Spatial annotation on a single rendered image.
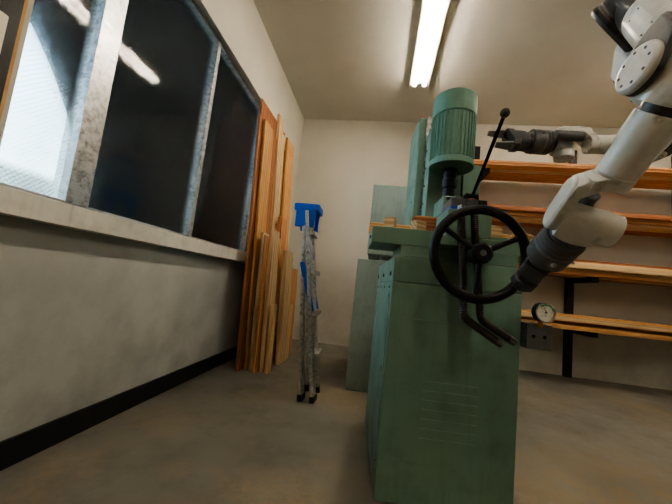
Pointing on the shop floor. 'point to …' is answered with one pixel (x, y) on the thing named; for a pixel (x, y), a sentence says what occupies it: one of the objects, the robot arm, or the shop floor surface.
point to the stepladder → (305, 214)
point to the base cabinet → (441, 399)
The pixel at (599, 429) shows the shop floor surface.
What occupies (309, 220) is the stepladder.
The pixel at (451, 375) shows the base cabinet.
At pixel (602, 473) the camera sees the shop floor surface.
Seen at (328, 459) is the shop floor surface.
